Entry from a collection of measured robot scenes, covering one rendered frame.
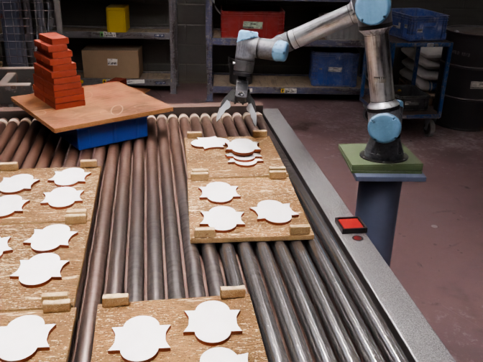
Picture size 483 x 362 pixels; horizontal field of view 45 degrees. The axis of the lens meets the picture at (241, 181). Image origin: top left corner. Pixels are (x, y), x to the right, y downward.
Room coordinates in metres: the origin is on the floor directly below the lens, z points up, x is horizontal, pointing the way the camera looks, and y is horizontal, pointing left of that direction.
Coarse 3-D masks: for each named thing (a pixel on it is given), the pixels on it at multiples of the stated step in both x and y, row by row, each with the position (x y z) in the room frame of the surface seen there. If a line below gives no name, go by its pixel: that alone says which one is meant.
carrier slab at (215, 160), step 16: (272, 144) 2.16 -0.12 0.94; (192, 160) 1.98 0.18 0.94; (208, 160) 1.98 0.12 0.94; (224, 160) 1.98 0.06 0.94; (272, 160) 1.99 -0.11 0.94; (208, 176) 1.83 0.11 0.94; (224, 176) 1.84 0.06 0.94; (240, 176) 1.84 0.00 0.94; (256, 176) 1.85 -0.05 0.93; (288, 176) 1.86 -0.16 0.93
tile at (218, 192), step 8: (208, 184) 1.75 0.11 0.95; (216, 184) 1.75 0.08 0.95; (224, 184) 1.75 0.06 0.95; (208, 192) 1.68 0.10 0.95; (216, 192) 1.68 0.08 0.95; (224, 192) 1.68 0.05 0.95; (232, 192) 1.68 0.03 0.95; (208, 200) 1.64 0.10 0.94; (216, 200) 1.62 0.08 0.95; (224, 200) 1.62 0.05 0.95
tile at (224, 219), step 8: (216, 208) 1.57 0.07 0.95; (224, 208) 1.57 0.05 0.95; (232, 208) 1.57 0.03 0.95; (208, 216) 1.52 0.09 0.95; (216, 216) 1.52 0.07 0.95; (224, 216) 1.52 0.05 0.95; (232, 216) 1.52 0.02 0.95; (240, 216) 1.52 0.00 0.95; (200, 224) 1.47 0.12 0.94; (208, 224) 1.47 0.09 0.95; (216, 224) 1.47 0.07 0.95; (224, 224) 1.47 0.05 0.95; (232, 224) 1.47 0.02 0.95; (240, 224) 1.48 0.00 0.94; (216, 232) 1.44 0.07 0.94; (224, 232) 1.44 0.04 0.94
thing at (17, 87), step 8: (0, 72) 2.94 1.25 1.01; (8, 72) 2.94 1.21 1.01; (16, 72) 2.95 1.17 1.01; (24, 72) 2.96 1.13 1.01; (32, 72) 2.96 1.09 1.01; (0, 80) 2.94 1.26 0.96; (8, 80) 2.78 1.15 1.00; (16, 80) 2.93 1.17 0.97; (24, 80) 2.96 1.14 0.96; (32, 80) 2.96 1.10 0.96; (0, 88) 2.62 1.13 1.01; (8, 88) 2.62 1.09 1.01; (16, 88) 2.63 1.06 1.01; (24, 88) 2.64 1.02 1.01; (0, 96) 2.62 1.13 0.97; (8, 96) 2.62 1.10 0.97; (32, 144) 2.96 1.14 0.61
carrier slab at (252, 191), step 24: (192, 192) 1.70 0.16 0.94; (240, 192) 1.71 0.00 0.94; (264, 192) 1.71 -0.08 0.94; (288, 192) 1.72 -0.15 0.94; (192, 216) 1.53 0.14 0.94; (192, 240) 1.40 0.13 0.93; (216, 240) 1.41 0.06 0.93; (240, 240) 1.41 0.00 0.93; (264, 240) 1.42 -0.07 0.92; (288, 240) 1.43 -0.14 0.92
